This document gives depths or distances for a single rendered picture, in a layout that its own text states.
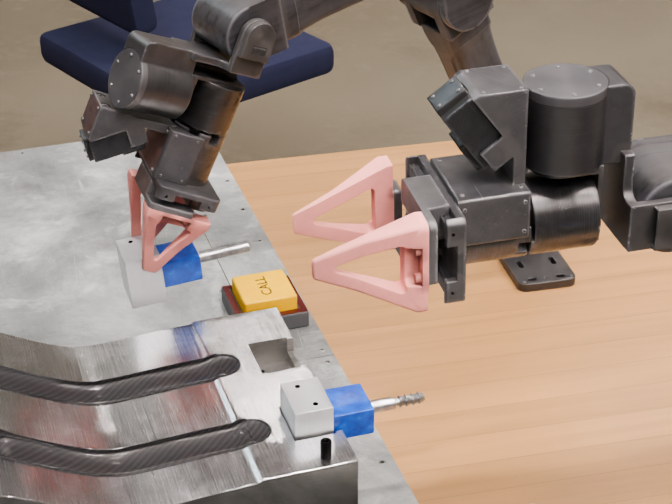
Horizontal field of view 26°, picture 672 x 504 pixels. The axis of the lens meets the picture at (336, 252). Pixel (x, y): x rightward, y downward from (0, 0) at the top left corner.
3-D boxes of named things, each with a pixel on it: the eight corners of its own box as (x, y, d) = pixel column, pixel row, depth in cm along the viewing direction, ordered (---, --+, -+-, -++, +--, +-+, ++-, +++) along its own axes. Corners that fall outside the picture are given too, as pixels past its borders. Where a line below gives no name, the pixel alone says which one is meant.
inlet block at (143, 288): (245, 257, 153) (239, 212, 151) (258, 279, 149) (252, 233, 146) (123, 285, 150) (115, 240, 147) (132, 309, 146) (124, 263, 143)
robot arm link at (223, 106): (174, 138, 137) (201, 72, 135) (148, 112, 141) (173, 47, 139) (233, 149, 142) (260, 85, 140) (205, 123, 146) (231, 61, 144)
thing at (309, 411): (413, 405, 138) (415, 358, 135) (432, 436, 134) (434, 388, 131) (280, 430, 135) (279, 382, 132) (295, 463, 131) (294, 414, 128)
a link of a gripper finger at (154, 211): (121, 274, 141) (156, 189, 138) (107, 241, 147) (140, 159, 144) (185, 289, 144) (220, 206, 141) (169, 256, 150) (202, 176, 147)
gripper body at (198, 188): (153, 202, 138) (181, 133, 136) (131, 159, 147) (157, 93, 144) (214, 218, 141) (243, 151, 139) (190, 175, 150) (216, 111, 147)
